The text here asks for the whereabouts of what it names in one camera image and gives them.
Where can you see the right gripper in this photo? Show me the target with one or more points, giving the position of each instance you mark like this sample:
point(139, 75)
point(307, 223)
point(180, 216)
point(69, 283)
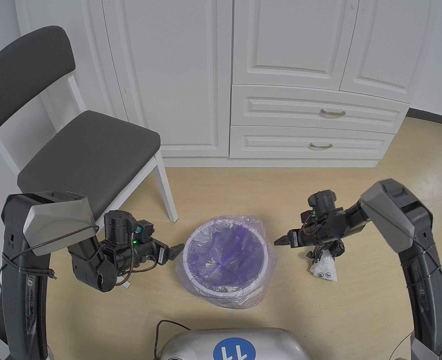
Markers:
point(303, 237)

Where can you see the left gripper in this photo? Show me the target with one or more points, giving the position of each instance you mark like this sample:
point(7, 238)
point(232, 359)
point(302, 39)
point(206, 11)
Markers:
point(149, 253)

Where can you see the black plastic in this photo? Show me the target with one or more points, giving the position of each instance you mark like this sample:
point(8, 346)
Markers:
point(335, 249)

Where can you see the purple plastic bag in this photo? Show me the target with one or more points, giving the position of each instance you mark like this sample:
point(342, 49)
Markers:
point(224, 253)

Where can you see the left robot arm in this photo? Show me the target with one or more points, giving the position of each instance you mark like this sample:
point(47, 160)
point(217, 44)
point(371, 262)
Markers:
point(56, 219)

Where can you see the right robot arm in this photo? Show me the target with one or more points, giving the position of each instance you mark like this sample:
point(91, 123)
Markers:
point(393, 216)

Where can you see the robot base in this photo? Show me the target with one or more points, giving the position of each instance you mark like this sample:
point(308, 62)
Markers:
point(236, 343)

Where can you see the white trash bin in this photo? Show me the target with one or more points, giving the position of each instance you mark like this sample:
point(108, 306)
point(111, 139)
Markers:
point(188, 272)

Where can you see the white printed wrapper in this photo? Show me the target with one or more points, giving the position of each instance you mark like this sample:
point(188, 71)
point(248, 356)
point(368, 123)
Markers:
point(326, 272)

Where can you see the white chair grey cushions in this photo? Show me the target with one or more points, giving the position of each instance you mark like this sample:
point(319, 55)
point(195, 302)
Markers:
point(93, 152)

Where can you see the white wardrobe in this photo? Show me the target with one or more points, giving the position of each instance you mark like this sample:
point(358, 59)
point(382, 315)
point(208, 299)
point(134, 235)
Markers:
point(168, 69)

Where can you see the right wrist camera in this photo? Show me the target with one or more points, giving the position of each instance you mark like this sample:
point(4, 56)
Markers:
point(306, 218)

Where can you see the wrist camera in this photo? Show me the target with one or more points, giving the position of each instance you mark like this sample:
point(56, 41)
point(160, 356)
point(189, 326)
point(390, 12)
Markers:
point(306, 218)
point(145, 231)

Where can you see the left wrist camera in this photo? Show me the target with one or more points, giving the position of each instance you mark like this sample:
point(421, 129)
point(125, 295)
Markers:
point(145, 231)

